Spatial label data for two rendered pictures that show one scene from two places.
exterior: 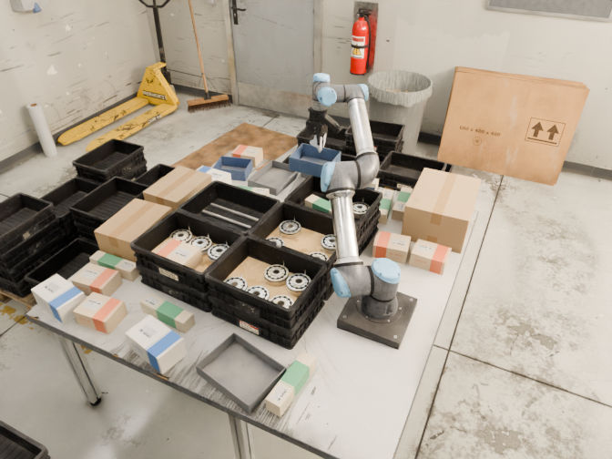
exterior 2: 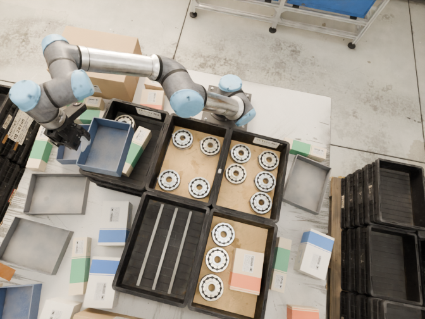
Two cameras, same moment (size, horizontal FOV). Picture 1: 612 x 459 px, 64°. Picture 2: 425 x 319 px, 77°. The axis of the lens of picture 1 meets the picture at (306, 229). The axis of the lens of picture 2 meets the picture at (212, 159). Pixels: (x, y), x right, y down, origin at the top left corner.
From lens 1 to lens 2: 1.85 m
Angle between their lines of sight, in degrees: 64
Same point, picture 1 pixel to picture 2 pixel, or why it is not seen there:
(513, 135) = not seen: outside the picture
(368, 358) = (263, 112)
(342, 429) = (314, 119)
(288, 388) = (313, 147)
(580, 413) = (186, 52)
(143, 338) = (323, 261)
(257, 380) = (305, 173)
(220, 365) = (304, 201)
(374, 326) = not seen: hidden behind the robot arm
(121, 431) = not seen: hidden behind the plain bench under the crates
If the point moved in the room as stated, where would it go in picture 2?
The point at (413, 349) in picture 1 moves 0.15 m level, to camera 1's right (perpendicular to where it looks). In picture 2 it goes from (246, 89) to (240, 69)
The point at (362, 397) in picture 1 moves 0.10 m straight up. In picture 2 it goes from (291, 112) to (297, 104)
